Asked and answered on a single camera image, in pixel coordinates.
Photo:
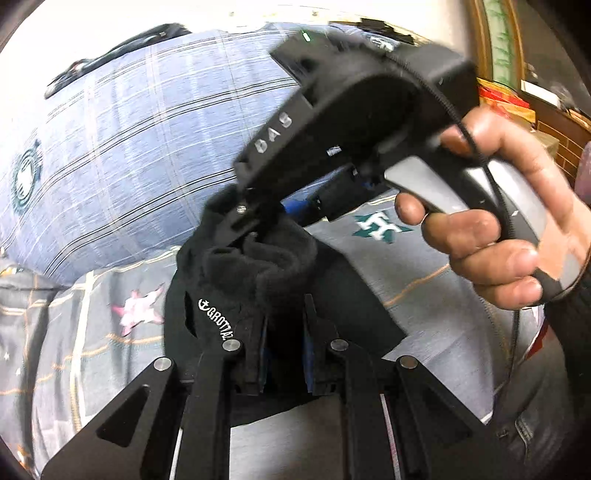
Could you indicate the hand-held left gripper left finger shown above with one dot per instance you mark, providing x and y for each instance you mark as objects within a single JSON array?
[{"x": 262, "y": 364}]

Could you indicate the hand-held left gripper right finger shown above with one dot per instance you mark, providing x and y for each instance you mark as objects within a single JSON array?
[{"x": 308, "y": 355}]

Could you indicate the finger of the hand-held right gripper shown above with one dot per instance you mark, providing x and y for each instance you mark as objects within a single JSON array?
[
  {"x": 337, "y": 196},
  {"x": 240, "y": 217}
]

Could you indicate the black pants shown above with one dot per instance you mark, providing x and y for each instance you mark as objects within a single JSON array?
[{"x": 258, "y": 272}]

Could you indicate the person's right hand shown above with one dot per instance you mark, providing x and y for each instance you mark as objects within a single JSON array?
[{"x": 471, "y": 240}]

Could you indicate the blue plaid pillow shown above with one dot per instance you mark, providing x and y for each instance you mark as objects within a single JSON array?
[{"x": 138, "y": 152}]

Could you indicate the red box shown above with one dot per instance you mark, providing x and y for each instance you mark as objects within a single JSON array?
[{"x": 505, "y": 99}]

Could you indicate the gold framed green picture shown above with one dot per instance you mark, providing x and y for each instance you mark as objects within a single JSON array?
[{"x": 501, "y": 41}]

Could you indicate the grey star-print bedsheet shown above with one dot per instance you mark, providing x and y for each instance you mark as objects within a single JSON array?
[{"x": 101, "y": 369}]

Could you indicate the blue jeans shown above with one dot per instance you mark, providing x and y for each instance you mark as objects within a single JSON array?
[{"x": 115, "y": 50}]

